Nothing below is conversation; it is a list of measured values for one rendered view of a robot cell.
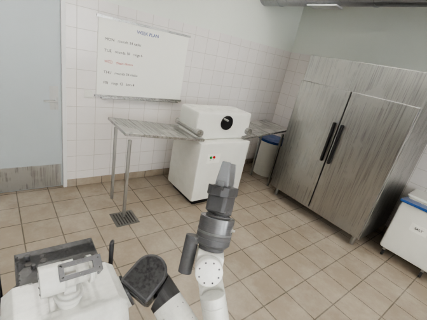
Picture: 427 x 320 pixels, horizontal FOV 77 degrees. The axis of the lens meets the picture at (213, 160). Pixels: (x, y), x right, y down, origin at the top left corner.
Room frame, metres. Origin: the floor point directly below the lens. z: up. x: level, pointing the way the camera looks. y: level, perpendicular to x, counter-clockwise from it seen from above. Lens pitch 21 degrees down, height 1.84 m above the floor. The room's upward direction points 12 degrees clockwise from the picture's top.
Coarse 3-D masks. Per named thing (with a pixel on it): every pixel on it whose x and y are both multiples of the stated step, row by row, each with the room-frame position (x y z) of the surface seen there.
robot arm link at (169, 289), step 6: (168, 276) 0.60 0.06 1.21; (168, 282) 0.58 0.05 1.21; (162, 288) 0.56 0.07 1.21; (168, 288) 0.56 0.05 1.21; (174, 288) 0.57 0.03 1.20; (156, 294) 0.55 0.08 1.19; (162, 294) 0.54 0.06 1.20; (168, 294) 0.55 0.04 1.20; (174, 294) 0.56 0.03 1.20; (156, 300) 0.53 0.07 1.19; (162, 300) 0.53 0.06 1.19; (156, 306) 0.53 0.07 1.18
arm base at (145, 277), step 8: (144, 256) 0.61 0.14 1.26; (152, 256) 0.61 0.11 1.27; (136, 264) 0.58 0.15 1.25; (144, 264) 0.59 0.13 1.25; (152, 264) 0.59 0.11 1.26; (160, 264) 0.59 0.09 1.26; (128, 272) 0.56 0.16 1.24; (136, 272) 0.56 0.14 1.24; (144, 272) 0.57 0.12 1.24; (152, 272) 0.57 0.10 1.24; (160, 272) 0.58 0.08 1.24; (128, 280) 0.54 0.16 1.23; (136, 280) 0.55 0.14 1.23; (144, 280) 0.55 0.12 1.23; (152, 280) 0.56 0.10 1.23; (160, 280) 0.56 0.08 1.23; (128, 288) 0.54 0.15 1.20; (136, 288) 0.53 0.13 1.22; (144, 288) 0.54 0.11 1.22; (152, 288) 0.54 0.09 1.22; (136, 296) 0.53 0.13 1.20; (144, 296) 0.52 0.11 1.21; (152, 296) 0.53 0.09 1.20; (144, 304) 0.53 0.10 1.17
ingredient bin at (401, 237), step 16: (416, 192) 3.04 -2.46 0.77; (400, 208) 2.74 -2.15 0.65; (416, 208) 2.66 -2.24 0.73; (400, 224) 2.69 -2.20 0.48; (416, 224) 2.61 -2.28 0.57; (384, 240) 2.74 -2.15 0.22; (400, 240) 2.64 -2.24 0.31; (416, 240) 2.56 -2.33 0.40; (400, 256) 2.60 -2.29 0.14; (416, 256) 2.51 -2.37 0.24
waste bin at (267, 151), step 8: (264, 136) 4.63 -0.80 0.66; (272, 136) 4.75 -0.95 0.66; (264, 144) 4.41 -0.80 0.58; (272, 144) 4.36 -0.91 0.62; (264, 152) 4.40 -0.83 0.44; (272, 152) 4.36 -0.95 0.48; (256, 160) 4.51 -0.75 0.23; (264, 160) 4.39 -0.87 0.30; (272, 160) 4.37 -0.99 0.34; (256, 168) 4.48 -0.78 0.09; (264, 168) 4.39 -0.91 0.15; (264, 176) 4.39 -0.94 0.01; (272, 176) 4.42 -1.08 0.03
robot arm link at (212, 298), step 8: (200, 288) 0.53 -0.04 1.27; (208, 288) 0.53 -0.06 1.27; (216, 288) 0.53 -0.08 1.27; (200, 296) 0.50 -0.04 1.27; (208, 296) 0.50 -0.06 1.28; (216, 296) 0.50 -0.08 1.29; (224, 296) 0.50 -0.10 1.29; (208, 304) 0.48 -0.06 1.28; (216, 304) 0.48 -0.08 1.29; (224, 304) 0.49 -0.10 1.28
